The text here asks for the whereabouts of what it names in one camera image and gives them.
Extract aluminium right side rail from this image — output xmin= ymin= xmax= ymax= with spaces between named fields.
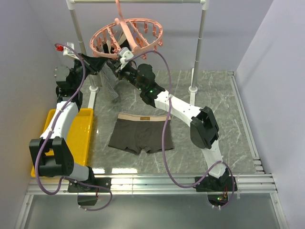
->
xmin=228 ymin=72 xmax=265 ymax=174

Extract grey striped underwear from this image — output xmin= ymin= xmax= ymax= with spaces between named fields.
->
xmin=93 ymin=64 xmax=119 ymax=101

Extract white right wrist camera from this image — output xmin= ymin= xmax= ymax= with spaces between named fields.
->
xmin=118 ymin=47 xmax=134 ymax=65

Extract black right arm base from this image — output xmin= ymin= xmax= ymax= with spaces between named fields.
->
xmin=194 ymin=168 xmax=238 ymax=208

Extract dark grey boxer briefs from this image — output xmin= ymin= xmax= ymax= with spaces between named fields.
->
xmin=108 ymin=113 xmax=166 ymax=155

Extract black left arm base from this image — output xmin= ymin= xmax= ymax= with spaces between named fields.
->
xmin=68 ymin=177 xmax=113 ymax=212

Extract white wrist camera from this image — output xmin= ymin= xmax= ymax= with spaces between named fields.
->
xmin=54 ymin=42 xmax=79 ymax=60
xmin=118 ymin=47 xmax=134 ymax=65

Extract aluminium table edge rail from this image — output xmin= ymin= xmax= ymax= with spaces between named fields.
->
xmin=26 ymin=174 xmax=278 ymax=195

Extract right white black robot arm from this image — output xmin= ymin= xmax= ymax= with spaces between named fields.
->
xmin=107 ymin=61 xmax=227 ymax=191

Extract pink round clip hanger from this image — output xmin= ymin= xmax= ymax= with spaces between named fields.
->
xmin=90 ymin=0 xmax=163 ymax=60

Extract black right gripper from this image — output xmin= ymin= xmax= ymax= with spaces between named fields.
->
xmin=106 ymin=60 xmax=144 ymax=93

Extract black hanging underwear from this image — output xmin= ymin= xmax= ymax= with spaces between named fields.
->
xmin=102 ymin=32 xmax=132 ymax=54

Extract metal clothes rack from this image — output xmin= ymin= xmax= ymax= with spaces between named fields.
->
xmin=64 ymin=0 xmax=210 ymax=110

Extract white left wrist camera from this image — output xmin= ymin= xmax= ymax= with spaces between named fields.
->
xmin=54 ymin=42 xmax=79 ymax=60

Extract yellow plastic tray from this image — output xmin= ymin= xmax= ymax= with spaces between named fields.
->
xmin=38 ymin=108 xmax=93 ymax=177

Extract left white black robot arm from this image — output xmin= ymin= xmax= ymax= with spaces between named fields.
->
xmin=29 ymin=53 xmax=107 ymax=192

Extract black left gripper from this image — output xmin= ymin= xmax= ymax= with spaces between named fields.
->
xmin=72 ymin=52 xmax=108 ymax=90

